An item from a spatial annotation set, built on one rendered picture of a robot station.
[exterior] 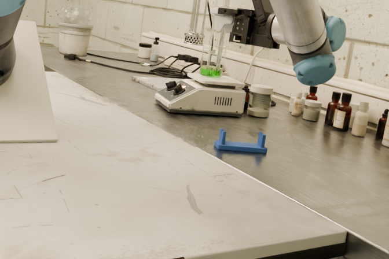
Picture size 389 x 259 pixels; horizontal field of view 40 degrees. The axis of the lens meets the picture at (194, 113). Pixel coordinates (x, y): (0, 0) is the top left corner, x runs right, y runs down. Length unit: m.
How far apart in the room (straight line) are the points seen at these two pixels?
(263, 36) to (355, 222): 0.60
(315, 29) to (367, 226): 0.35
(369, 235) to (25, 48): 0.67
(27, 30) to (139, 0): 1.74
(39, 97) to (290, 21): 0.45
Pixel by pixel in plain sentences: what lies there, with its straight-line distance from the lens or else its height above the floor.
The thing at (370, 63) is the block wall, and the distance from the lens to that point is 1.59.
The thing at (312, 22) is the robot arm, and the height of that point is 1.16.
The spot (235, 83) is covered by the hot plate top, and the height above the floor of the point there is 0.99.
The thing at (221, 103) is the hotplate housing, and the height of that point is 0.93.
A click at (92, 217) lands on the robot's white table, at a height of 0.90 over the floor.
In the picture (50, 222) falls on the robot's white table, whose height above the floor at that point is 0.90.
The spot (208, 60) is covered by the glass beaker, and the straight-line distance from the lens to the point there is 1.35.
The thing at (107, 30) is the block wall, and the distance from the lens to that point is 3.11.
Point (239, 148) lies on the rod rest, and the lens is 1.02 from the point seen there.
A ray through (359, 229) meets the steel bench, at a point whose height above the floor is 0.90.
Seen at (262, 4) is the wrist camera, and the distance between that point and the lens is 1.25.
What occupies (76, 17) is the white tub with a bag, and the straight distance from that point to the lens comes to 2.20.
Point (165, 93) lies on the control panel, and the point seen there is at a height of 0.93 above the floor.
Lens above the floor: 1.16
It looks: 11 degrees down
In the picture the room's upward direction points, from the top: 8 degrees clockwise
